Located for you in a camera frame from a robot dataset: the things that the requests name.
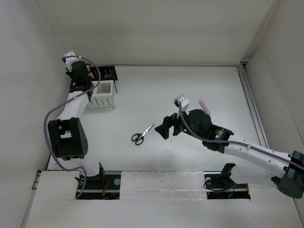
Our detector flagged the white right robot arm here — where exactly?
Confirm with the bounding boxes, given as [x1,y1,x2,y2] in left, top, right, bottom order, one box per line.
[155,109,304,199]

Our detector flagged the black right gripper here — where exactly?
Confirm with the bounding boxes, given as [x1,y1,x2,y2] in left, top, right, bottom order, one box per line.
[154,105,204,141]

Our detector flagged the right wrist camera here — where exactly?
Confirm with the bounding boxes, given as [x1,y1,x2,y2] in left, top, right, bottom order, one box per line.
[174,95,190,112]

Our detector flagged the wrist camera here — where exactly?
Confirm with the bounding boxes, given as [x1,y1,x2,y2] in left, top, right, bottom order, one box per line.
[62,51,79,72]
[174,95,190,112]

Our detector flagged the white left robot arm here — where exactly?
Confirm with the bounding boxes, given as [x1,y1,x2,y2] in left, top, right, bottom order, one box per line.
[45,55,106,188]

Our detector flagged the purple highlighter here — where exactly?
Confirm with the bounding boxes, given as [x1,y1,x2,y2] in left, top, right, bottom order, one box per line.
[198,99,210,115]

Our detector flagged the white slotted organizer box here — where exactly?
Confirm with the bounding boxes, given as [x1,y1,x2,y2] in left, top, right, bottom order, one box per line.
[86,80,117,109]

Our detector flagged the black handled scissors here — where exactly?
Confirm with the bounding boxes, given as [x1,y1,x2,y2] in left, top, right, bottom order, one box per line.
[131,124,154,146]

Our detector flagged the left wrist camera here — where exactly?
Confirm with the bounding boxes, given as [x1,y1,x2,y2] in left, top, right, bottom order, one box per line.
[62,51,79,72]

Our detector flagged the black slotted organizer box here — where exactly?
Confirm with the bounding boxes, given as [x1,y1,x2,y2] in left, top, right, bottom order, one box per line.
[90,66,118,81]

